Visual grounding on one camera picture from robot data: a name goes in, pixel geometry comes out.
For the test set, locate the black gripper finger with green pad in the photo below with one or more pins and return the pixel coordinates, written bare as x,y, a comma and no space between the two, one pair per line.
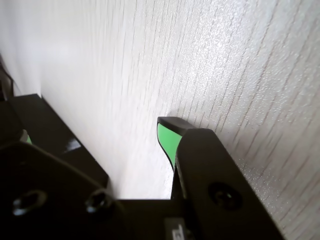
50,190
212,175

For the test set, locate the black open box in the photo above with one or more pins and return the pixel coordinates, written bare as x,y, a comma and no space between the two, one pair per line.
50,120

